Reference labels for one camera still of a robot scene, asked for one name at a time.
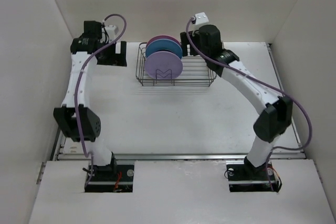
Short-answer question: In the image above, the lavender plastic plate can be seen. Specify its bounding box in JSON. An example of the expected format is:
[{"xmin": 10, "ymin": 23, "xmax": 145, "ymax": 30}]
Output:
[{"xmin": 144, "ymin": 51, "xmax": 183, "ymax": 80}]

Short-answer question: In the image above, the aluminium front rail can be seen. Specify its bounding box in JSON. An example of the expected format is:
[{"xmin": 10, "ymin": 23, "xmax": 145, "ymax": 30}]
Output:
[{"xmin": 52, "ymin": 153, "xmax": 306, "ymax": 161}]

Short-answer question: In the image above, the light blue plastic plate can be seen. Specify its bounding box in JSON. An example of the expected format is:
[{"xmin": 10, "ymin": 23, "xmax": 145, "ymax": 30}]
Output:
[{"xmin": 145, "ymin": 39, "xmax": 183, "ymax": 59}]

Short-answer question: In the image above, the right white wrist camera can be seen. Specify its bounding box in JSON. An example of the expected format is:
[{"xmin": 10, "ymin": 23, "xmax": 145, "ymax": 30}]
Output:
[{"xmin": 191, "ymin": 12, "xmax": 209, "ymax": 26}]

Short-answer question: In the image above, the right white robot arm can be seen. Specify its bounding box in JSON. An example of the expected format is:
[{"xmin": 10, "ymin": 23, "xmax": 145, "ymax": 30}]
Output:
[{"xmin": 180, "ymin": 25, "xmax": 293, "ymax": 179}]

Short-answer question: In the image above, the metal wire dish rack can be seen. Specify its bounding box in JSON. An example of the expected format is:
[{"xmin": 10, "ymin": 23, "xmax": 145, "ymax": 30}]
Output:
[{"xmin": 135, "ymin": 42, "xmax": 217, "ymax": 87}]

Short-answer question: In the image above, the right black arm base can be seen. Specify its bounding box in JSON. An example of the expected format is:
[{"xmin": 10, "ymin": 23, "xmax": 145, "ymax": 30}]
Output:
[{"xmin": 224, "ymin": 160, "xmax": 282, "ymax": 193}]

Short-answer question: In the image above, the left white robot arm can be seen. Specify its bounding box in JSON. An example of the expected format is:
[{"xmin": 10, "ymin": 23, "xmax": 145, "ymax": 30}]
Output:
[{"xmin": 53, "ymin": 20, "xmax": 127, "ymax": 180}]

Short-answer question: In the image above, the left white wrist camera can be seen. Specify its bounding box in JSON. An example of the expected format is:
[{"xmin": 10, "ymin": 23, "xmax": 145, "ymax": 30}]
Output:
[{"xmin": 102, "ymin": 25, "xmax": 119, "ymax": 43}]

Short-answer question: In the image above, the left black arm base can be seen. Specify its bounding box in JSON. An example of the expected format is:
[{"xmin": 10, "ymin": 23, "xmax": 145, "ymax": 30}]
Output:
[{"xmin": 83, "ymin": 164, "xmax": 134, "ymax": 193}]

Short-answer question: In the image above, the pink plastic plate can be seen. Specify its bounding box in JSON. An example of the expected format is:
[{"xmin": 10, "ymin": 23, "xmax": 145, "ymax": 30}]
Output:
[{"xmin": 146, "ymin": 35, "xmax": 181, "ymax": 46}]

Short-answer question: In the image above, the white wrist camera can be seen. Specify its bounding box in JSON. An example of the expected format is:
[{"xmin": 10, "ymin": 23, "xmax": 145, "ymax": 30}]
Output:
[
  {"xmin": 191, "ymin": 12, "xmax": 209, "ymax": 26},
  {"xmin": 102, "ymin": 25, "xmax": 119, "ymax": 43}
]

